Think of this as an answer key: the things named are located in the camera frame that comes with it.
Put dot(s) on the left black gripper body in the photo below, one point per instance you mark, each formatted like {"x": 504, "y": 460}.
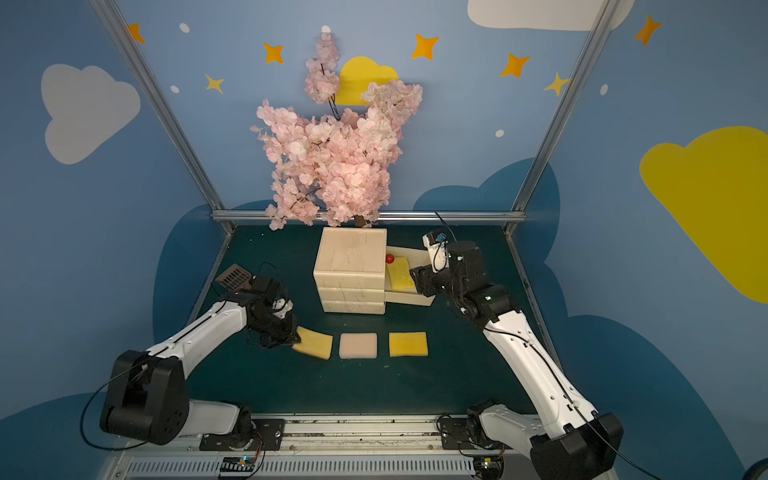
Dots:
{"x": 280, "y": 332}

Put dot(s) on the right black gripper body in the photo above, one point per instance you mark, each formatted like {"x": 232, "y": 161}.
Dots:
{"x": 429, "y": 279}

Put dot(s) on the pale yellow foam sponge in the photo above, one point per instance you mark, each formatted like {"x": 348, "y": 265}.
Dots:
{"x": 314, "y": 344}

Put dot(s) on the pink sponge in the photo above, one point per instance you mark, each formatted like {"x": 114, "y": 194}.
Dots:
{"x": 358, "y": 346}

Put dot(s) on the white three-drawer cabinet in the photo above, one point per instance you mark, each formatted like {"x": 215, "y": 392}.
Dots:
{"x": 349, "y": 270}

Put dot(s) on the bright yellow porous sponge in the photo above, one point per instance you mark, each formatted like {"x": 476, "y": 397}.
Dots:
{"x": 399, "y": 275}

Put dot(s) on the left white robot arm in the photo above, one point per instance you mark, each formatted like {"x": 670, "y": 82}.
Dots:
{"x": 147, "y": 398}

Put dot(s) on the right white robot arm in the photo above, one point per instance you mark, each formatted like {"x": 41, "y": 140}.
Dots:
{"x": 567, "y": 438}

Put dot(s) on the green circuit board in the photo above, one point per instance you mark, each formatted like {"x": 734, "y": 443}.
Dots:
{"x": 240, "y": 466}

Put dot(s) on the pink cherry blossom tree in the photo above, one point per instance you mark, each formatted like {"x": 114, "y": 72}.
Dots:
{"x": 334, "y": 167}

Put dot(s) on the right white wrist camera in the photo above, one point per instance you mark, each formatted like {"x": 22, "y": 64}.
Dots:
{"x": 435, "y": 242}

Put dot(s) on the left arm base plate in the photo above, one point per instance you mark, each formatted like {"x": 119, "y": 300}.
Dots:
{"x": 264, "y": 434}

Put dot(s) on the rear aluminium frame bar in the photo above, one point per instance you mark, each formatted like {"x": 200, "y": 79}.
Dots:
{"x": 451, "y": 217}

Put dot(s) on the aluminium mounting rail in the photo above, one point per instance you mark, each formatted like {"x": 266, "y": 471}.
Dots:
{"x": 323, "y": 447}

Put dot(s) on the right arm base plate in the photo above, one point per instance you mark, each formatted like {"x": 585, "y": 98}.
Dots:
{"x": 458, "y": 433}

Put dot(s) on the right aluminium frame post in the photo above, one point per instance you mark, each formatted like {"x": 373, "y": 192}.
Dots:
{"x": 582, "y": 70}

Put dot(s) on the aluminium frame post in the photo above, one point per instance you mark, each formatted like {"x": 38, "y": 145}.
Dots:
{"x": 582, "y": 70}
{"x": 114, "y": 23}

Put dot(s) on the left aluminium frame post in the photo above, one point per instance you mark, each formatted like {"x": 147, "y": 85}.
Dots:
{"x": 114, "y": 23}

